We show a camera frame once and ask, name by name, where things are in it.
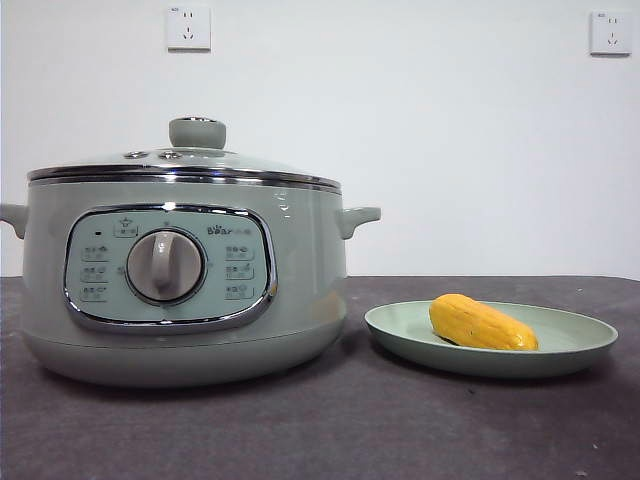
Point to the glass lid with green knob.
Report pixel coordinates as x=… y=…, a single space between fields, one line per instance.
x=197 y=132

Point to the yellow corn cob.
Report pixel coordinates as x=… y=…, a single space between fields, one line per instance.
x=480 y=322

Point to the pale green electric steamer pot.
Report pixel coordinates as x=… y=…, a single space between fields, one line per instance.
x=310 y=280

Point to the pale green round plate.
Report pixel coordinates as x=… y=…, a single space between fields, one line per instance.
x=400 y=330

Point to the grey steamer dial knob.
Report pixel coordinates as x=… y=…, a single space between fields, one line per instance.
x=166 y=265

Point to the white wall power outlet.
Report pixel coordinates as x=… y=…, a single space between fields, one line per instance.
x=610 y=34
x=189 y=29

